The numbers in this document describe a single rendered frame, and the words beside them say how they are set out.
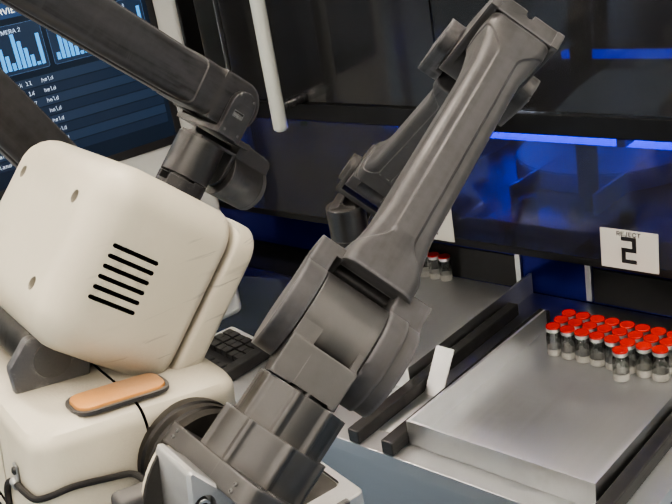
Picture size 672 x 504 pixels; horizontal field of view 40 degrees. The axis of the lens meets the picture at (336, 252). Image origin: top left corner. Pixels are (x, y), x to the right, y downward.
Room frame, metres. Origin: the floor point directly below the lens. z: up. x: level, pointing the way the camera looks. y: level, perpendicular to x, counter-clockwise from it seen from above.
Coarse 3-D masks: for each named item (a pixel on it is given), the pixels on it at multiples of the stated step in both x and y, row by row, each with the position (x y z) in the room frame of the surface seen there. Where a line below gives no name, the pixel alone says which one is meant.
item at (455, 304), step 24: (432, 288) 1.45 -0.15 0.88; (456, 288) 1.43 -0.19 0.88; (480, 288) 1.42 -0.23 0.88; (504, 288) 1.40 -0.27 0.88; (528, 288) 1.36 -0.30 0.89; (432, 312) 1.36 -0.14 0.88; (456, 312) 1.34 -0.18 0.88; (480, 312) 1.26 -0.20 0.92; (432, 336) 1.28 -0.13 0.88; (456, 336) 1.22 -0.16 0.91; (432, 360) 1.17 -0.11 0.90
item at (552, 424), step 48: (528, 336) 1.20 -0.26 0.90; (480, 384) 1.11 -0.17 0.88; (528, 384) 1.09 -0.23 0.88; (576, 384) 1.07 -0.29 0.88; (624, 384) 1.05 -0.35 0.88; (432, 432) 0.97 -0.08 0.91; (480, 432) 1.00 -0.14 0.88; (528, 432) 0.98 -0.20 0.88; (576, 432) 0.96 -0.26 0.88; (624, 432) 0.95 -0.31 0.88; (528, 480) 0.88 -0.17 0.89; (576, 480) 0.83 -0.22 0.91
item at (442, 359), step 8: (440, 352) 1.13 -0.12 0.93; (448, 352) 1.12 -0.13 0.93; (440, 360) 1.12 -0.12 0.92; (448, 360) 1.12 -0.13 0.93; (432, 368) 1.13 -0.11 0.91; (440, 368) 1.12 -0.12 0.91; (448, 368) 1.11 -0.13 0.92; (432, 376) 1.12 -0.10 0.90; (440, 376) 1.11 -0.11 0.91; (432, 384) 1.11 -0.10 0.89; (440, 384) 1.10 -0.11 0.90; (432, 392) 1.11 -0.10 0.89; (416, 400) 1.10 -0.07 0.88; (424, 400) 1.10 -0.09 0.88; (408, 408) 1.08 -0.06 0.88; (416, 408) 1.08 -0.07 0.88; (400, 416) 1.07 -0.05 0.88; (408, 416) 1.06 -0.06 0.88; (392, 424) 1.05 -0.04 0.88
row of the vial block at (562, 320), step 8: (560, 320) 1.17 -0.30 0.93; (576, 320) 1.16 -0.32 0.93; (576, 328) 1.15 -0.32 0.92; (592, 328) 1.13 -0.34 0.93; (600, 328) 1.13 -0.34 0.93; (608, 328) 1.13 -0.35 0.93; (616, 328) 1.12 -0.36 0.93; (624, 328) 1.12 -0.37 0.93; (624, 336) 1.10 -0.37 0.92; (632, 336) 1.09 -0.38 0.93; (640, 336) 1.09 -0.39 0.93; (648, 336) 1.09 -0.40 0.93; (656, 336) 1.08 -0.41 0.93; (656, 344) 1.07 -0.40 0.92; (664, 344) 1.06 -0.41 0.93
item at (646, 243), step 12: (600, 228) 1.20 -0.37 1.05; (612, 228) 1.18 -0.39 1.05; (600, 240) 1.20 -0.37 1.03; (612, 240) 1.18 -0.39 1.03; (636, 240) 1.16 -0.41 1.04; (648, 240) 1.15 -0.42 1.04; (612, 252) 1.19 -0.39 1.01; (648, 252) 1.15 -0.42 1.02; (612, 264) 1.19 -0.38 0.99; (624, 264) 1.17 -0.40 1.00; (648, 264) 1.15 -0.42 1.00
